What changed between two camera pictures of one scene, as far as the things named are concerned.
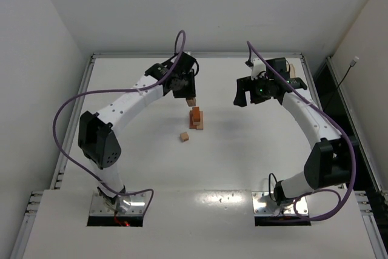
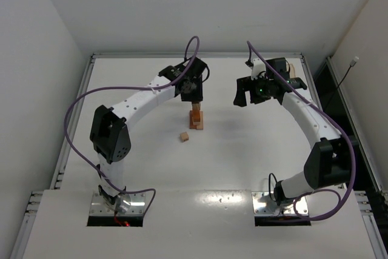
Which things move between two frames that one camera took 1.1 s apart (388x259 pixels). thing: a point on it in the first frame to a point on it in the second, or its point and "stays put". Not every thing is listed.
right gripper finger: x=243 y=85 stays put
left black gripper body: x=188 y=88 to x=192 y=96
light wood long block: x=200 y=126 stays put
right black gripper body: x=248 y=88 stays put
